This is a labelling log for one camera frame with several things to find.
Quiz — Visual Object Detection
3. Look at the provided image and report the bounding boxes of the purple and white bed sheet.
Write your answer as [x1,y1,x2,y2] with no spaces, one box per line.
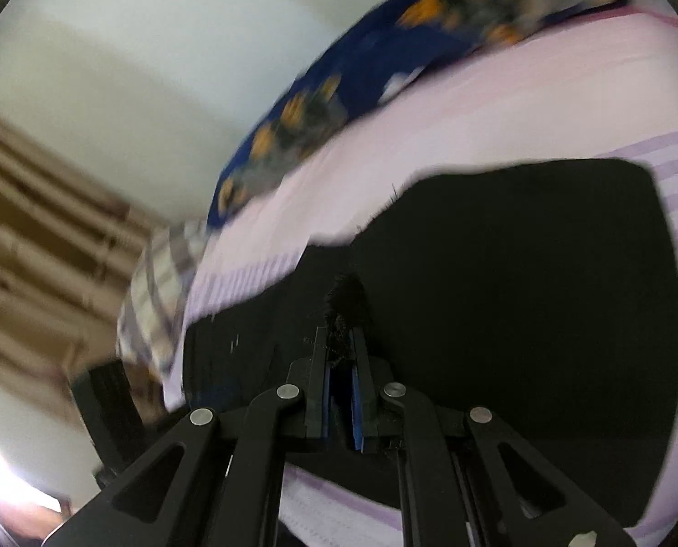
[162,0,678,547]

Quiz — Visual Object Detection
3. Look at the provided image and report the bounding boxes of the rattan furniture frame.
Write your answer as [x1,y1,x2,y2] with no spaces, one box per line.
[0,103,163,428]

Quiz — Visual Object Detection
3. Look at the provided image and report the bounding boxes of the black pants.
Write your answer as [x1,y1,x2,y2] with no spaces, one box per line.
[182,158,678,528]

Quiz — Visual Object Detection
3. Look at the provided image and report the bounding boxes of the navy blue patterned pillow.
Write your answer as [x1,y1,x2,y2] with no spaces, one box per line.
[207,0,644,234]

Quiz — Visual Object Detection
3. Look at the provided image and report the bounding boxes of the plaid pillow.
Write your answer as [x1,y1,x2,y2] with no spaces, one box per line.
[117,219,215,382]

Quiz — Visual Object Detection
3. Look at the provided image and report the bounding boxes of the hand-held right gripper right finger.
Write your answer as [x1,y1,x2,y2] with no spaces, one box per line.
[349,330,637,547]

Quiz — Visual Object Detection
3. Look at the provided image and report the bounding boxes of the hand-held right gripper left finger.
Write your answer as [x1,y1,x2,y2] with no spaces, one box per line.
[43,327,332,547]

